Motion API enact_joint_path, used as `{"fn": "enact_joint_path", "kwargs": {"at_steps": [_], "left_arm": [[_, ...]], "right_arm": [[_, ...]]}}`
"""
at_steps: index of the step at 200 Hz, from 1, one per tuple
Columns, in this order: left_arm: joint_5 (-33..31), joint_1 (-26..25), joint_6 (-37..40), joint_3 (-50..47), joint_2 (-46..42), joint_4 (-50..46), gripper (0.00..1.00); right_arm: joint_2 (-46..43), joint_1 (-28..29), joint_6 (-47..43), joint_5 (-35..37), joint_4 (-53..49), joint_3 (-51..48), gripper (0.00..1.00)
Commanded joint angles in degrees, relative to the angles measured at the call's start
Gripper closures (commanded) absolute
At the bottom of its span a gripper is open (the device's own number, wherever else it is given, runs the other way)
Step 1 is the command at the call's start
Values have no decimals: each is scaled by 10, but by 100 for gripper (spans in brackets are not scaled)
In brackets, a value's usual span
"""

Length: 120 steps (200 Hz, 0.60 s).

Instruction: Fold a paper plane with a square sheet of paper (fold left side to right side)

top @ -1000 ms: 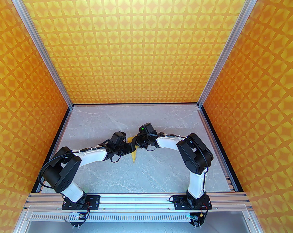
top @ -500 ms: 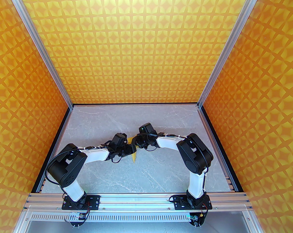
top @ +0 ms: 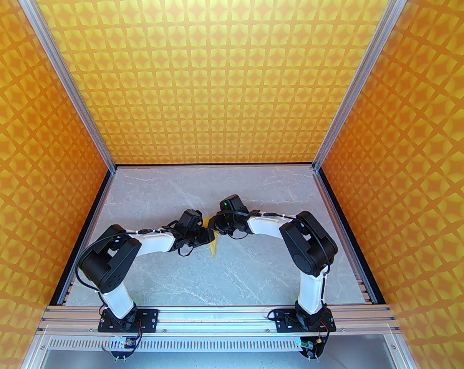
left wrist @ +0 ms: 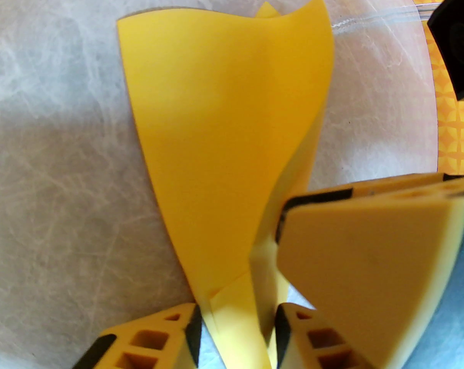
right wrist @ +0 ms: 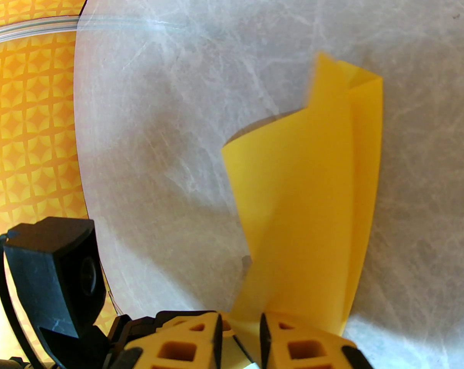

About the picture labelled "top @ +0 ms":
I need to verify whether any yellow paper sheet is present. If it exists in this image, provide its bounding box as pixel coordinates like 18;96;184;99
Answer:
201;216;219;258

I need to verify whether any small circuit board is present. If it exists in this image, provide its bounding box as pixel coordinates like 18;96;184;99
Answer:
299;337;325;359
108;336;137;360

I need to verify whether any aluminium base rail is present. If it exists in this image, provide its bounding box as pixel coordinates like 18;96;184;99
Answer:
38;305;399;335

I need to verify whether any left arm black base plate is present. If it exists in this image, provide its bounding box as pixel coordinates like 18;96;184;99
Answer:
98;308;159;332

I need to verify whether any aluminium table side rail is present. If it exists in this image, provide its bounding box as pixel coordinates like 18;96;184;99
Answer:
48;170;117;306
313;170;379;306

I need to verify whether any slotted cable duct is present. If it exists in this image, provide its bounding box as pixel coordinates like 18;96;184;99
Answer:
48;336;394;352

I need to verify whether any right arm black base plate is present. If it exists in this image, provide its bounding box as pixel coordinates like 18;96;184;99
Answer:
274;308;337;333

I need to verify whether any aluminium frame post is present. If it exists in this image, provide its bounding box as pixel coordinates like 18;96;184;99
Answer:
6;0;116;175
312;0;420;173

